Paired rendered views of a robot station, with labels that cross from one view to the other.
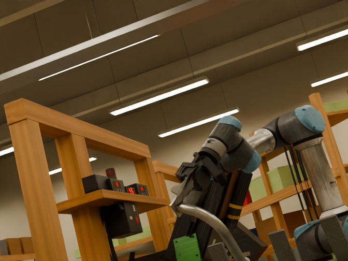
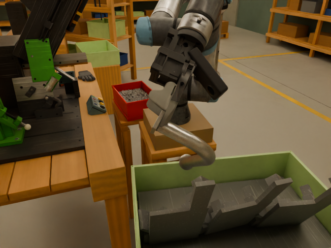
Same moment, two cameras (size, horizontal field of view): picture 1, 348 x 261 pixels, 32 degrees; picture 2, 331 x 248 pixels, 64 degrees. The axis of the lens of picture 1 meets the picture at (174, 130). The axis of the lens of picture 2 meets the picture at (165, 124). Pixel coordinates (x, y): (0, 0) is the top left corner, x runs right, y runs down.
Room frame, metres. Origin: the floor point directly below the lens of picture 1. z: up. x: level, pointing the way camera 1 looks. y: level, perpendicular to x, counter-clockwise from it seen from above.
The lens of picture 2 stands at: (1.41, 0.29, 1.55)
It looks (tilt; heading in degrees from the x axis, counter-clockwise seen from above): 29 degrees down; 327
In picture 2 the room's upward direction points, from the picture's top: straight up
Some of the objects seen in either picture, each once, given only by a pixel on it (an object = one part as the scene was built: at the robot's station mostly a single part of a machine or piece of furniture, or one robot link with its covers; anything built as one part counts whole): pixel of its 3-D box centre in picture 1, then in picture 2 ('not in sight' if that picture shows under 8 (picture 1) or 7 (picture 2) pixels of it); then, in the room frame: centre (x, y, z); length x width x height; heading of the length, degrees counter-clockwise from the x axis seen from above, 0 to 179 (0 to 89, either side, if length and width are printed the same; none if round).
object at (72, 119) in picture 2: not in sight; (41, 103); (3.00, 0.12, 0.89); 1.10 x 0.42 x 0.02; 166
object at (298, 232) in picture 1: (312, 240); (177, 86); (2.36, -0.39, 1.10); 0.13 x 0.12 x 0.14; 46
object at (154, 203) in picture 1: (117, 205); not in sight; (3.06, 0.37, 1.52); 0.90 x 0.25 x 0.04; 166
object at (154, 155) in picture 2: not in sight; (175, 135); (2.36, -0.39, 0.83); 0.32 x 0.32 x 0.04; 72
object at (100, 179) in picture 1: (97, 184); not in sight; (2.77, 0.41, 1.59); 0.15 x 0.07 x 0.07; 166
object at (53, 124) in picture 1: (93, 137); not in sight; (3.07, 0.41, 1.89); 1.50 x 0.09 x 0.09; 166
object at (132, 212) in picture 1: (122, 220); not in sight; (2.94, 0.35, 1.42); 0.17 x 0.12 x 0.15; 166
